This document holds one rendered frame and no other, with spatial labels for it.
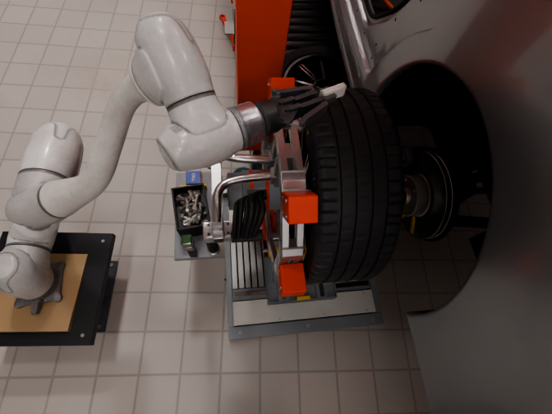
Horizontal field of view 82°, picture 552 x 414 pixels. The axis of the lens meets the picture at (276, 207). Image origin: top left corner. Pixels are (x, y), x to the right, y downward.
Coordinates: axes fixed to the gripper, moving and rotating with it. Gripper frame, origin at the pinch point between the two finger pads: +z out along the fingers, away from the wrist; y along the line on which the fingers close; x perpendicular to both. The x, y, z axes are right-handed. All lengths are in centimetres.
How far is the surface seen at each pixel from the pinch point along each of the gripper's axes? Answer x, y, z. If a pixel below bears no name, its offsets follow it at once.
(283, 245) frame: -31.0, 17.5, -20.8
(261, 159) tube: -25.7, -7.8, -13.5
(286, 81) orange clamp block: -12.4, -21.0, 2.0
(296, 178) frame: -16.3, 8.0, -12.9
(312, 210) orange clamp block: -15.2, 18.4, -15.1
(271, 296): -115, 12, -14
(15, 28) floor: -104, -257, -81
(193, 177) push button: -75, -48, -25
